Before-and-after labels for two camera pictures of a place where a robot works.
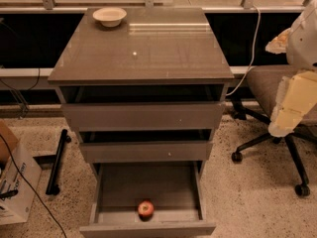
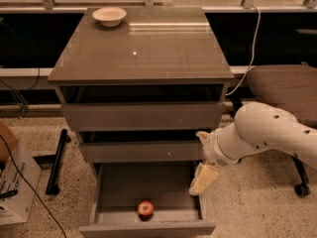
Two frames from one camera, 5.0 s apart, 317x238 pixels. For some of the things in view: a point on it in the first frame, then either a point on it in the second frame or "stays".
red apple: [146, 210] stays
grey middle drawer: [147, 146] stays
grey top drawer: [143, 108] stays
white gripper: [303, 44] to [214, 153]
